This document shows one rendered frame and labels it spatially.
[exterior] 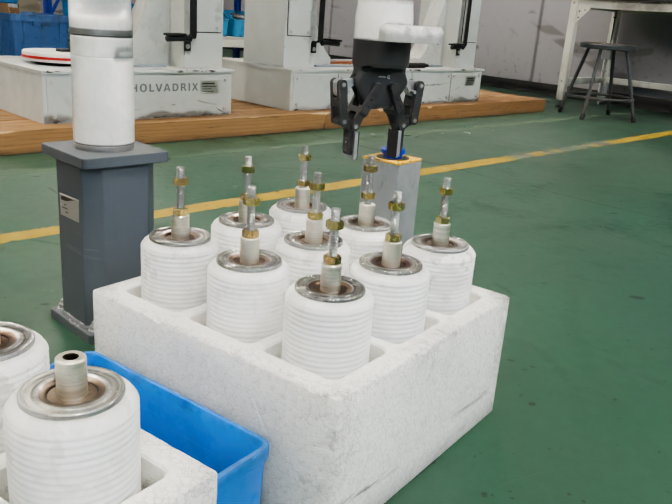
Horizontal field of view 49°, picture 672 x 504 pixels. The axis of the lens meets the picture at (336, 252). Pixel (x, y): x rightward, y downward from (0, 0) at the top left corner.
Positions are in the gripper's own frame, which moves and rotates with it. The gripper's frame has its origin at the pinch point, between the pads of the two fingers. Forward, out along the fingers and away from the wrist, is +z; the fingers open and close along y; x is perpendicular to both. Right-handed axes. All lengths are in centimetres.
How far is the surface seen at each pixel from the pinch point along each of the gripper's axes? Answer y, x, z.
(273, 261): 19.8, 10.2, 10.5
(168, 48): -49, -219, 2
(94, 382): 45, 30, 11
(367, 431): 17.0, 27.5, 23.8
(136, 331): 33.1, 1.2, 20.8
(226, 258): 24.4, 7.5, 10.5
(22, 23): -29, -434, 5
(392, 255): 7.4, 16.2, 9.3
